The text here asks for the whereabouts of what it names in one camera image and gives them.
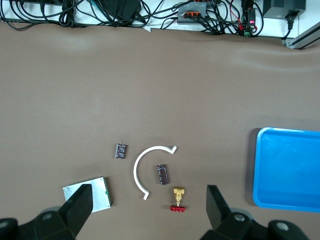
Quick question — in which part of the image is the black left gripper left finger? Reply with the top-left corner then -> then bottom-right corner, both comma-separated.
0,184 -> 93,240

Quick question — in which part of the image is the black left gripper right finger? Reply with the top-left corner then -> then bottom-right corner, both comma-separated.
201,185 -> 309,240

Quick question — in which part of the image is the long dark electrolytic capacitor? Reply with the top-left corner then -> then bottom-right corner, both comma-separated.
156,163 -> 171,186

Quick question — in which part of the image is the short dark electrolytic capacitor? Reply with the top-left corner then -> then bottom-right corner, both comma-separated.
114,142 -> 129,160

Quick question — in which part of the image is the blue plastic tray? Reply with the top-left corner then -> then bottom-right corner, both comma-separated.
252,127 -> 320,214

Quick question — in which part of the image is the silver metal module box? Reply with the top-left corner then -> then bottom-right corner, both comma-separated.
62,176 -> 114,213

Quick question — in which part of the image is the brown table mat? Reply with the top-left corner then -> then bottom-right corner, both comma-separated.
0,18 -> 320,240

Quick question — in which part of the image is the small board with red light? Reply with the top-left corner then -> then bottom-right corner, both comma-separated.
246,8 -> 258,28

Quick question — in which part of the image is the black power brick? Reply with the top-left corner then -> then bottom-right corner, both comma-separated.
102,0 -> 142,20

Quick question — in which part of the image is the black power supply box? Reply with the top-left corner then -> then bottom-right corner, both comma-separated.
262,0 -> 307,19

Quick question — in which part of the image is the brass valve with red handle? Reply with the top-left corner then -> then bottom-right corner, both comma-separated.
169,186 -> 187,213

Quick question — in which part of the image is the white curved plastic bracket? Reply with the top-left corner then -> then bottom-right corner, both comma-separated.
133,144 -> 178,201

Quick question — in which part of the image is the aluminium profile bracket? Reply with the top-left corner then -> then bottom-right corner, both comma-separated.
281,21 -> 320,50

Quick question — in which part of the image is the black cable with white tag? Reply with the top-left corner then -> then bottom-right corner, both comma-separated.
109,14 -> 153,33

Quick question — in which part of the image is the black power cable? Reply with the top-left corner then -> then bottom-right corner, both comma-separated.
281,12 -> 301,41

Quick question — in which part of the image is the grey network switch box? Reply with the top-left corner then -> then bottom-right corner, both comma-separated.
176,1 -> 210,25

